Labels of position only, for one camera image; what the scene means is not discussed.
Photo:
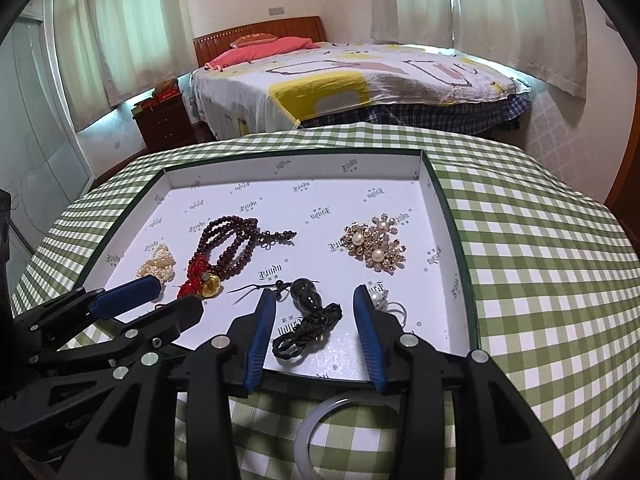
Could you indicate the green shallow box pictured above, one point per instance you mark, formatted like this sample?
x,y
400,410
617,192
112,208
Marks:
x,y
310,200

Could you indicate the pearl flower brooch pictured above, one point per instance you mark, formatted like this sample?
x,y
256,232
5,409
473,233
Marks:
x,y
372,245

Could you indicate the wooden headboard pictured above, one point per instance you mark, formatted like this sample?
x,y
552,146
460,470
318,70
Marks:
x,y
260,27

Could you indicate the black gourd pendant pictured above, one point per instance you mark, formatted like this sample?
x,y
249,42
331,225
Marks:
x,y
302,295

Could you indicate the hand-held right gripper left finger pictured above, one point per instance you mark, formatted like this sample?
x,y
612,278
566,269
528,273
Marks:
x,y
260,345

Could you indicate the red boxes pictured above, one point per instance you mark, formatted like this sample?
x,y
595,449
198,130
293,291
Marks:
x,y
160,97

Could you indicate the brown object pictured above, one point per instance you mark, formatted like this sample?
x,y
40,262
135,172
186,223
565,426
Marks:
x,y
166,85

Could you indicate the white jade bangle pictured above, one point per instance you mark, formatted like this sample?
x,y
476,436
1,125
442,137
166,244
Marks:
x,y
305,435

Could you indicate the pink pillow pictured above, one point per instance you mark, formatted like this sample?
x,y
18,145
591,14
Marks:
x,y
260,50

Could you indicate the red knot gold bell charm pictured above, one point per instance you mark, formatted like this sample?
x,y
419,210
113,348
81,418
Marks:
x,y
210,286

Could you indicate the green checked tablecloth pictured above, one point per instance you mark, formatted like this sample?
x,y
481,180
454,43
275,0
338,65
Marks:
x,y
525,260

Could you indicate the small red knot charm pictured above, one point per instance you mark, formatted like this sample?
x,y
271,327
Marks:
x,y
199,264

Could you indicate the dark wooden nightstand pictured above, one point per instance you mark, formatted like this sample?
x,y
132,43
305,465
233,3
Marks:
x,y
165,122

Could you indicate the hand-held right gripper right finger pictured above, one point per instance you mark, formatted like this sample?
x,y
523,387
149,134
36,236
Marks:
x,y
367,345

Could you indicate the wooden door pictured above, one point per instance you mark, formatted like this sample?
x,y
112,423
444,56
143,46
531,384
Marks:
x,y
627,180

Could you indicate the blue plaid bed skirt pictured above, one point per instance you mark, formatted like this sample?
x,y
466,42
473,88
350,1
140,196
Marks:
x,y
425,112

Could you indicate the white curtain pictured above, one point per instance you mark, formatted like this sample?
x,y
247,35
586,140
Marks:
x,y
515,20
415,5
80,35
145,25

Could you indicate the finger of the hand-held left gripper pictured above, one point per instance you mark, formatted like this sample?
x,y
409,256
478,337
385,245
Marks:
x,y
170,312
130,292

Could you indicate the bed with patterned sheet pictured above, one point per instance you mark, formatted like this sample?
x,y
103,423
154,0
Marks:
x,y
350,75

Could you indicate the orange cushion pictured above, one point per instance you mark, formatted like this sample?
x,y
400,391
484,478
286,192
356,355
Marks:
x,y
256,39

